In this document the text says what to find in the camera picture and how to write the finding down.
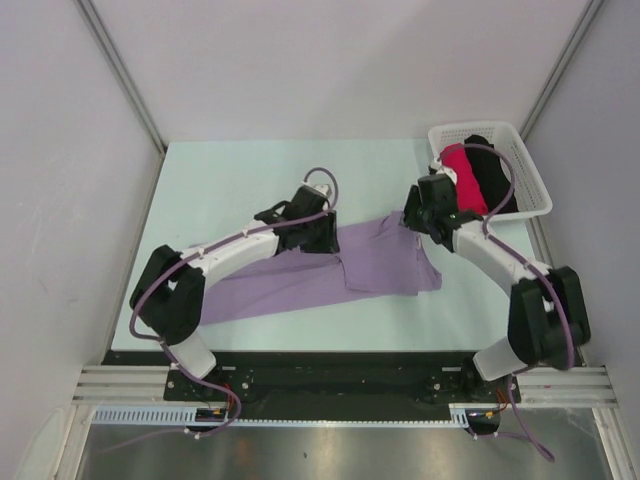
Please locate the purple t shirt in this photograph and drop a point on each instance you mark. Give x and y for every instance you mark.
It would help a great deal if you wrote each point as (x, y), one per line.
(377, 258)

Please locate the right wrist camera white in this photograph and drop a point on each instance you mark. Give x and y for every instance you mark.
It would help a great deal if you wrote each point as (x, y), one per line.
(436, 167)

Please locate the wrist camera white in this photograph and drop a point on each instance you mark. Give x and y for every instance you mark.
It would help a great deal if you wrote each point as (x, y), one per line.
(436, 167)
(323, 189)

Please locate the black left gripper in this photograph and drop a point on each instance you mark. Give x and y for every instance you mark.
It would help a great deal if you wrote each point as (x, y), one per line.
(328, 242)

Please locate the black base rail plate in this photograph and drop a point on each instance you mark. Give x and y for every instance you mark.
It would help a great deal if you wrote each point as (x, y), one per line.
(341, 387)

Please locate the rolled red t shirt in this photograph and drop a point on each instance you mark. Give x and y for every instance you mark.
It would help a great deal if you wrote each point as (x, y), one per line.
(469, 196)

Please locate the rolled black t shirt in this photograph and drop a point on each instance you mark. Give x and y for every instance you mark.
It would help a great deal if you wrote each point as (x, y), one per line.
(487, 169)

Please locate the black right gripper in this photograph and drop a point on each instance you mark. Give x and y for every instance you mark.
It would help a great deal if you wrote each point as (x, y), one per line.
(409, 216)

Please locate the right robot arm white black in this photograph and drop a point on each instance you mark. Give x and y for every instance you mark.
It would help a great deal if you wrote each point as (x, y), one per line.
(547, 318)

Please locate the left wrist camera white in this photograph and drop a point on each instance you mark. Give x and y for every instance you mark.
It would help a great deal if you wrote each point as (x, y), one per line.
(323, 189)

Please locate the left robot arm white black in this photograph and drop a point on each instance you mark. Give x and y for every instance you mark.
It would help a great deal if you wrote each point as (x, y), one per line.
(169, 295)

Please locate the white plastic basket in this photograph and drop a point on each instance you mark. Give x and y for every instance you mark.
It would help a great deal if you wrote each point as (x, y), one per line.
(531, 194)

